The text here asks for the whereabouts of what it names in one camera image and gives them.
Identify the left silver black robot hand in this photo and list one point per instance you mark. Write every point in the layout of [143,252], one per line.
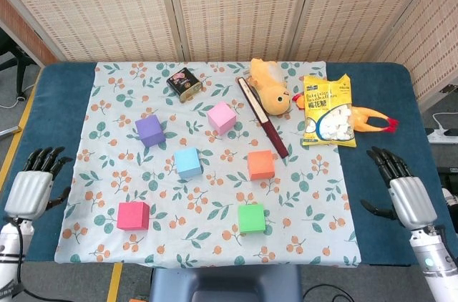
[26,191]

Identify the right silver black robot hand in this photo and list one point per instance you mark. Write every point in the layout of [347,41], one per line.
[411,198]

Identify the red foam cube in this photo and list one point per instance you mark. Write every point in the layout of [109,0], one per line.
[132,216]

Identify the purple foam cube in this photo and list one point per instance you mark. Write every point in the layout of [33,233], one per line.
[150,130]

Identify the orange foam cube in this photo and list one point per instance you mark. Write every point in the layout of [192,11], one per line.
[261,165]

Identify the pink foam cube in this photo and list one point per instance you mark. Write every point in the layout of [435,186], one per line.
[222,117]

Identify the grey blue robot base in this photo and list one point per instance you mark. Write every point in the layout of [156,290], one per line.
[225,280]

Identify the white power strip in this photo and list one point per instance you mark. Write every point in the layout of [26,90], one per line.
[438,136]

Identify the rubber chicken toy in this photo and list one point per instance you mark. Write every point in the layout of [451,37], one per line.
[368,119]

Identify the blue table cover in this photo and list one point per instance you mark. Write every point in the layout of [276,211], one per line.
[61,101]

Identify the yellow marshmallow bag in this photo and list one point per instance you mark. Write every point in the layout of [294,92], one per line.
[327,112]

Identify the black office chair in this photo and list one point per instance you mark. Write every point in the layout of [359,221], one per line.
[7,44]

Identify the woven bamboo screen panel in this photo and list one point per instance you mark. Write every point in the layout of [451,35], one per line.
[429,41]
[100,8]
[358,8]
[239,8]

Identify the green foam cube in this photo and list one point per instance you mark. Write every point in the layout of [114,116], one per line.
[251,219]

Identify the light blue foam cube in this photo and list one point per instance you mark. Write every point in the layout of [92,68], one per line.
[187,162]

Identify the brown wooden board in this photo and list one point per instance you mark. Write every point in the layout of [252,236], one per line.
[21,26]

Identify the dark red folded fan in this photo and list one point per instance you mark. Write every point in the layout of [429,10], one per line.
[263,117]

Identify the yellow plush chick toy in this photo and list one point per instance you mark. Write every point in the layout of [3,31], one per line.
[273,96]

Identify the floral print tablecloth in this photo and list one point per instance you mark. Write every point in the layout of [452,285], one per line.
[200,209]

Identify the black metal tin can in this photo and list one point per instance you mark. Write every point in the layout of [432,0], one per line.
[183,83]

